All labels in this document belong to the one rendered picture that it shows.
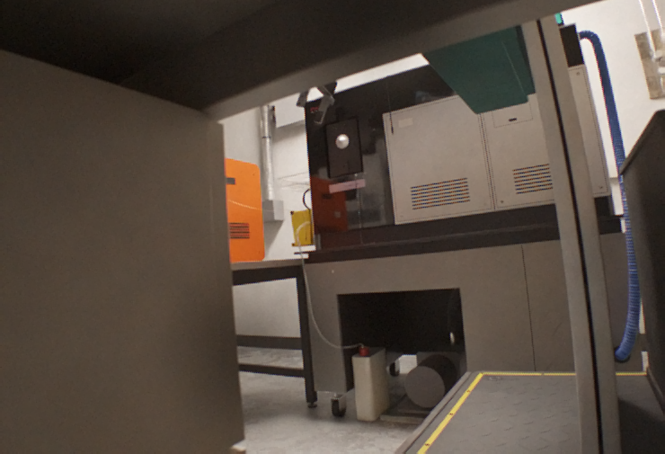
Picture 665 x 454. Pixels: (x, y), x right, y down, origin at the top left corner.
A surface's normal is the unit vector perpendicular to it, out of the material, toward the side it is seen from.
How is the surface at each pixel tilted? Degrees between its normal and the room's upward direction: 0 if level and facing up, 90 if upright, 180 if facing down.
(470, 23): 180
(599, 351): 90
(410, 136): 90
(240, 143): 90
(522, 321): 90
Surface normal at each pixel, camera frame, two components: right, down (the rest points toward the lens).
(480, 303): -0.52, -0.08
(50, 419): 0.85, -0.15
